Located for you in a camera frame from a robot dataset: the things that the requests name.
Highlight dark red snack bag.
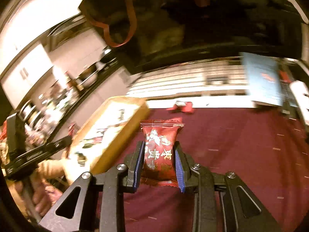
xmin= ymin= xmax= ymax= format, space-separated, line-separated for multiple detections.
xmin=140 ymin=117 xmax=184 ymax=187

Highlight red wrapper snack packet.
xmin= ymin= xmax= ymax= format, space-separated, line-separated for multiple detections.
xmin=166 ymin=101 xmax=194 ymax=114

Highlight yellow sleeved forearm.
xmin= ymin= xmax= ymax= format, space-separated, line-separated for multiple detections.
xmin=7 ymin=158 xmax=80 ymax=213

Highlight person's hand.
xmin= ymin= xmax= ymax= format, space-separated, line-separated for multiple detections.
xmin=30 ymin=173 xmax=62 ymax=217

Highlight stack of plates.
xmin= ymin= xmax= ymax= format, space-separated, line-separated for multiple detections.
xmin=19 ymin=100 xmax=43 ymax=127

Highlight dark red table mat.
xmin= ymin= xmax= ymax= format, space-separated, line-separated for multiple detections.
xmin=124 ymin=108 xmax=308 ymax=231

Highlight yellow cardboard tray box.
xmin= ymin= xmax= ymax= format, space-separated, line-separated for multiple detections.
xmin=65 ymin=96 xmax=149 ymax=184

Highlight white upper cabinet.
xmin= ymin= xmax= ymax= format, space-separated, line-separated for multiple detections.
xmin=1 ymin=41 xmax=53 ymax=109

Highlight dark glass bottle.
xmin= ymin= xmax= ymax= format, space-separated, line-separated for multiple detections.
xmin=65 ymin=71 xmax=82 ymax=96

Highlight metal bowl on counter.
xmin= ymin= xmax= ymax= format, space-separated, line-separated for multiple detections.
xmin=77 ymin=63 xmax=98 ymax=88

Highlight white lower cabinets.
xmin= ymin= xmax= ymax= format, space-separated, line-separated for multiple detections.
xmin=47 ymin=64 xmax=138 ymax=142

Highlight beige mechanical keyboard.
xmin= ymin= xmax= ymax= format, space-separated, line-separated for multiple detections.
xmin=126 ymin=57 xmax=248 ymax=100

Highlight blue book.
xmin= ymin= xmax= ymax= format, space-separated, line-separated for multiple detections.
xmin=240 ymin=52 xmax=283 ymax=106

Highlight black wok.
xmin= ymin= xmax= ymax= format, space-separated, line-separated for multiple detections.
xmin=99 ymin=46 xmax=116 ymax=64

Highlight black computer monitor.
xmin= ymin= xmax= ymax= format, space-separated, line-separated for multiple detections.
xmin=79 ymin=0 xmax=305 ymax=74

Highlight orange cable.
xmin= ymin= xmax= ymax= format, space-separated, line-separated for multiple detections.
xmin=79 ymin=0 xmax=138 ymax=48

